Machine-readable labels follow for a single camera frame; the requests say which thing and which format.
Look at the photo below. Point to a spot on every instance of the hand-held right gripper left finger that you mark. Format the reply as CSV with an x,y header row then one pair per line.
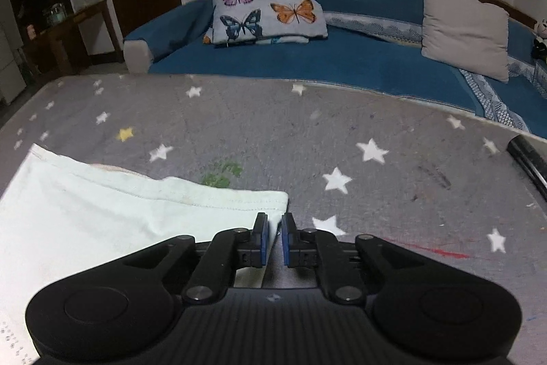
x,y
264,246

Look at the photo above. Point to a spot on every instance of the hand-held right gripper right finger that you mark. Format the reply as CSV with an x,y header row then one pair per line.
x,y
286,246

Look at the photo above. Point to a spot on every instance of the pale green garment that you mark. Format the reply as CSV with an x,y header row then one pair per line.
x,y
85,215

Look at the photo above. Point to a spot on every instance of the blue sofa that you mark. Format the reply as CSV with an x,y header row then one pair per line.
x,y
363,61

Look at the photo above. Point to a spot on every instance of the butterfly print pillow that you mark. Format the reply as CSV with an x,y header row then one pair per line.
x,y
269,6

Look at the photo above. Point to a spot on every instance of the black remote control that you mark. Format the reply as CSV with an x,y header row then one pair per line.
x,y
530,159

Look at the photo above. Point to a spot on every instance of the beige cushion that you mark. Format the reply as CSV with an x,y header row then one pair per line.
x,y
463,31

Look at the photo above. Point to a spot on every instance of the wooden side table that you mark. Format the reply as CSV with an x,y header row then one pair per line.
x,y
85,23

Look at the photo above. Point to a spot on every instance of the panda plush toy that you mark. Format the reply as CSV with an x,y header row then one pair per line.
x,y
542,35

